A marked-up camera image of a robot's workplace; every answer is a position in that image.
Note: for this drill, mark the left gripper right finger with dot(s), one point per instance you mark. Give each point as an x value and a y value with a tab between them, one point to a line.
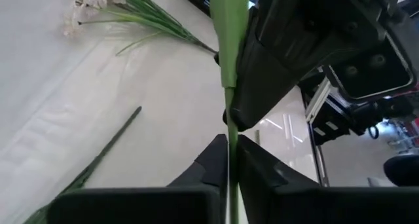
327	207

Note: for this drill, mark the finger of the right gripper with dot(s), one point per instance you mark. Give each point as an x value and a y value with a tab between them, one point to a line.
262	80
216	58

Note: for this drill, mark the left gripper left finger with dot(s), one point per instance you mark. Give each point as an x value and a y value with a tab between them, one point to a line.
131	207

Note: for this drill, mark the red tulip green stem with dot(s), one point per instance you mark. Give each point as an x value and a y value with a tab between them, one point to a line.
229	37

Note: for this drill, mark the white blossom spray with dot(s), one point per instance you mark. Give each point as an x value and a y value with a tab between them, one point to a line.
157	17
108	148

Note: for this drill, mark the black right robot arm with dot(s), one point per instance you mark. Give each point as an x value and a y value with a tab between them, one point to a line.
357	114

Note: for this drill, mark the silver aluminium bar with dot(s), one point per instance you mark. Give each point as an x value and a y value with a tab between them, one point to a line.
317	99

